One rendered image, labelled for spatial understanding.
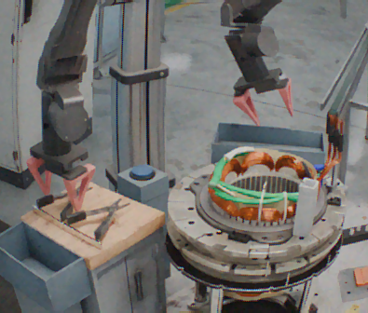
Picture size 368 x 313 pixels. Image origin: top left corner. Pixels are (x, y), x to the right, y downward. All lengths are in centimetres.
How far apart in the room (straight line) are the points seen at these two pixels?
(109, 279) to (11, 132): 232
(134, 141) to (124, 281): 45
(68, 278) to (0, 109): 242
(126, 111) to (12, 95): 185
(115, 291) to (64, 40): 45
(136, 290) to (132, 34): 55
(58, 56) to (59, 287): 37
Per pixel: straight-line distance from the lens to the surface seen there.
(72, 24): 97
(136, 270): 118
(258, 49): 129
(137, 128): 151
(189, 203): 114
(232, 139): 151
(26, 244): 118
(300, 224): 104
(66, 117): 99
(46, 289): 101
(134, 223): 114
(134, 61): 146
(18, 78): 325
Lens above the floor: 166
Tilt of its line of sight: 26 degrees down
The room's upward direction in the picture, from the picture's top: straight up
